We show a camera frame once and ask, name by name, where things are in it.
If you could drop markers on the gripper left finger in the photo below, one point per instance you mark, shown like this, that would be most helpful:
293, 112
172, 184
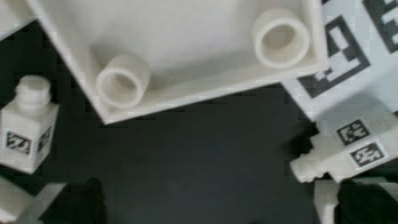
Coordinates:
22, 206

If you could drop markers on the white square table top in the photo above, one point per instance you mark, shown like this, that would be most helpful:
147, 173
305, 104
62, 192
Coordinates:
166, 52

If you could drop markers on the white marker tag sheet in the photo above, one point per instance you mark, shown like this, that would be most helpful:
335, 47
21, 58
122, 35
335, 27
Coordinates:
362, 32

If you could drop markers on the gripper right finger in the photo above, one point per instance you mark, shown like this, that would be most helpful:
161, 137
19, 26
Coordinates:
358, 202

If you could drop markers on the white leg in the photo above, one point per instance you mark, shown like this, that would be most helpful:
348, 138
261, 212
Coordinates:
353, 148
28, 125

